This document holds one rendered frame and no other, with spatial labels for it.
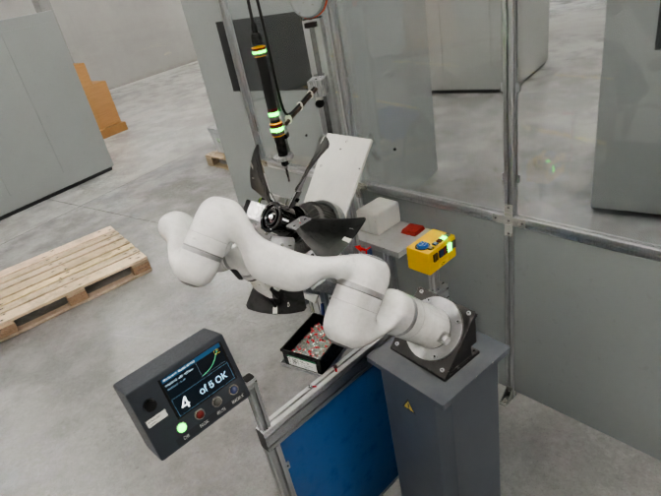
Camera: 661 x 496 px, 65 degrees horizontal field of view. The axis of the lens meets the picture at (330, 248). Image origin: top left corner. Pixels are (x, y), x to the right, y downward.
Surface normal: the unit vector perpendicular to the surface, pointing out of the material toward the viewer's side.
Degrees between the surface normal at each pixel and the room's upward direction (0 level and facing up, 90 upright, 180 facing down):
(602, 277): 90
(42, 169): 90
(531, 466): 0
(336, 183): 50
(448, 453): 90
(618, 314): 90
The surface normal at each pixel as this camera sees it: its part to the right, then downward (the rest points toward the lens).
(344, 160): -0.66, -0.21
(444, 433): -0.10, 0.51
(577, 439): -0.18, -0.86
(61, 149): 0.80, 0.16
